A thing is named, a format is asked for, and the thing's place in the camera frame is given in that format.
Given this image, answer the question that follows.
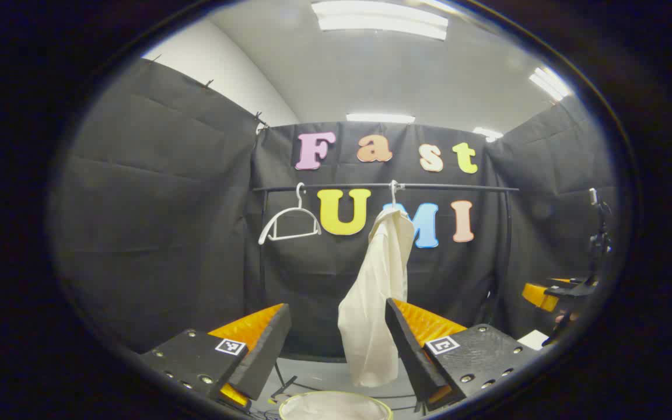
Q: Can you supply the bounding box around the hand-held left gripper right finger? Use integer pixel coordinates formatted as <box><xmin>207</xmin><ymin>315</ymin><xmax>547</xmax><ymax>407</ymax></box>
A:
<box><xmin>386</xmin><ymin>297</ymin><xmax>538</xmax><ymax>412</ymax></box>

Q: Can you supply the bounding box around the white laundry hamper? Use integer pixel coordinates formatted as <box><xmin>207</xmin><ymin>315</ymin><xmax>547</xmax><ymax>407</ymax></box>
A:
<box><xmin>279</xmin><ymin>391</ymin><xmax>394</xmax><ymax>420</ymax></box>

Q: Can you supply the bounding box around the black backdrop cloth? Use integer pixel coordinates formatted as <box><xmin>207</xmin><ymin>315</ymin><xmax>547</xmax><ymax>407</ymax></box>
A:
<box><xmin>56</xmin><ymin>58</ymin><xmax>617</xmax><ymax>358</ymax></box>

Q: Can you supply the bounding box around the cream shirt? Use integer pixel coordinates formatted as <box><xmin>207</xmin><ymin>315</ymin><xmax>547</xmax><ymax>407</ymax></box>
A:
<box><xmin>338</xmin><ymin>207</ymin><xmax>415</xmax><ymax>388</ymax></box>

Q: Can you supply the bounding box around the black garment rack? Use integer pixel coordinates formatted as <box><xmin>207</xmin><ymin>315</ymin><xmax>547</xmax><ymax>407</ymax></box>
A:
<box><xmin>253</xmin><ymin>183</ymin><xmax>520</xmax><ymax>403</ymax></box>

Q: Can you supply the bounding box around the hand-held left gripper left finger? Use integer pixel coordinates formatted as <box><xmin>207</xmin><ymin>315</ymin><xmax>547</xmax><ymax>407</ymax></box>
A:
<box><xmin>141</xmin><ymin>303</ymin><xmax>292</xmax><ymax>409</ymax></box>

